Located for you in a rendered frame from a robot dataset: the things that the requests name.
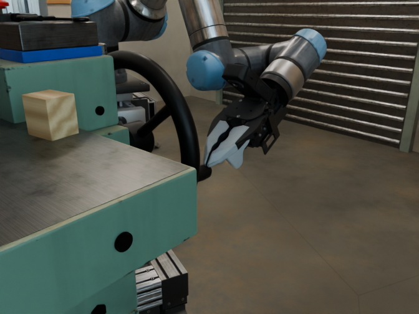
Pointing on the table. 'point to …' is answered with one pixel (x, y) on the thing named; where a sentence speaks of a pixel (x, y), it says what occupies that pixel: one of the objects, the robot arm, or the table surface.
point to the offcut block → (50, 114)
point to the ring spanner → (73, 19)
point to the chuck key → (30, 17)
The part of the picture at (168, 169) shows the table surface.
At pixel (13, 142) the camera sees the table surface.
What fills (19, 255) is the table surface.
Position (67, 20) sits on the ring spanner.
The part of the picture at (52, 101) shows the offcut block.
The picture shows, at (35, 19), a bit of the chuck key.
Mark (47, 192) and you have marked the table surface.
